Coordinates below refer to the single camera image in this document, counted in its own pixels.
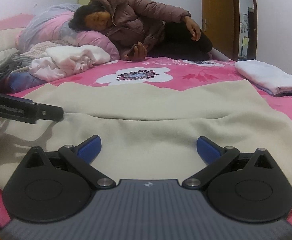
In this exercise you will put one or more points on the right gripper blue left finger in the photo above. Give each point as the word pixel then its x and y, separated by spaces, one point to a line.
pixel 79 158

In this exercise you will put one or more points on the person in mauve puffer coat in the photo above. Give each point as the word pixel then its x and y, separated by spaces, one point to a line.
pixel 141 28

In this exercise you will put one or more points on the blue denim jeans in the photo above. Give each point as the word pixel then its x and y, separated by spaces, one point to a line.
pixel 20 81

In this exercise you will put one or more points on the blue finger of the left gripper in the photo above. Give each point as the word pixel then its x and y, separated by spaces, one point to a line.
pixel 48 112

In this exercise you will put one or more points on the pink floral bed blanket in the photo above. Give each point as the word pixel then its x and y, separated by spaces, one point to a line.
pixel 178 75

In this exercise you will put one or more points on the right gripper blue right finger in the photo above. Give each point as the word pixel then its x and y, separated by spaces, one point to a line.
pixel 217 159

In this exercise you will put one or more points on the beige zip-up jacket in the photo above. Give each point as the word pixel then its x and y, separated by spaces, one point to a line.
pixel 149 132

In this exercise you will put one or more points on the white padded headboard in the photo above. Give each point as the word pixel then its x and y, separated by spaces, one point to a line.
pixel 10 29

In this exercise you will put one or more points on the pink checkered knit blanket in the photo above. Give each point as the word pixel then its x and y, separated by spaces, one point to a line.
pixel 40 48

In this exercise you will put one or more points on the brown wooden door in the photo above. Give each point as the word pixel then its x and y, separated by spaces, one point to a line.
pixel 220 22

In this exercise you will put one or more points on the white pale pink garment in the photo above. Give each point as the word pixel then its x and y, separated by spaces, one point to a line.
pixel 45 69

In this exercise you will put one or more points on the cream fleece garment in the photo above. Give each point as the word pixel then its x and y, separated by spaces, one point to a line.
pixel 78 59

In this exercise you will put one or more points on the folded white towel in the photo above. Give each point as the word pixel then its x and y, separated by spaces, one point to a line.
pixel 267 77

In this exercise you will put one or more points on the grey sweater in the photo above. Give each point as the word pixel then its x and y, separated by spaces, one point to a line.
pixel 13 62

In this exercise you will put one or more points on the pink grey rolled duvet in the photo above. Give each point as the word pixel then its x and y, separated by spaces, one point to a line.
pixel 53 24

